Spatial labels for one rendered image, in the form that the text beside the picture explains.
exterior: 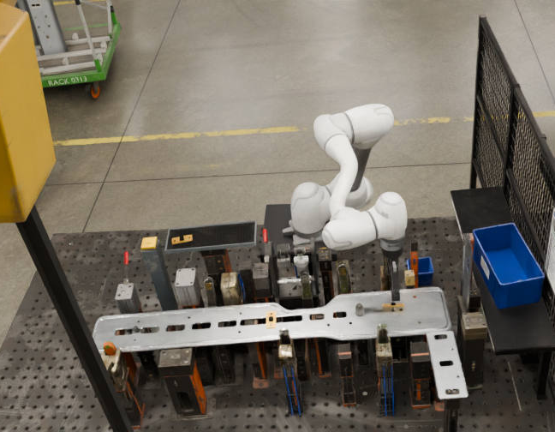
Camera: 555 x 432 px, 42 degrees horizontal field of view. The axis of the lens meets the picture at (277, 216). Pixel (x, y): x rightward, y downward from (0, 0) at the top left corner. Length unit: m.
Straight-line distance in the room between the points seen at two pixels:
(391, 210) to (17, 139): 2.27
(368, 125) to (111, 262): 1.53
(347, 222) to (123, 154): 3.56
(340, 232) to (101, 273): 1.62
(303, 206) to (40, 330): 1.33
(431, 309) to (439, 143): 2.70
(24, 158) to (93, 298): 3.41
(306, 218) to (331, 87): 2.86
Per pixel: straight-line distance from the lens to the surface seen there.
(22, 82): 0.17
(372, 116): 2.90
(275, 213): 3.65
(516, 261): 2.98
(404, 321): 2.78
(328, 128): 2.84
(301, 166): 5.24
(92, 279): 3.67
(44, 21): 6.77
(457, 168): 5.14
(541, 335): 2.74
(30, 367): 3.41
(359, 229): 2.41
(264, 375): 3.00
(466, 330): 2.70
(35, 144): 0.18
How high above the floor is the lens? 3.09
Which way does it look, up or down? 40 degrees down
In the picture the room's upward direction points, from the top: 9 degrees counter-clockwise
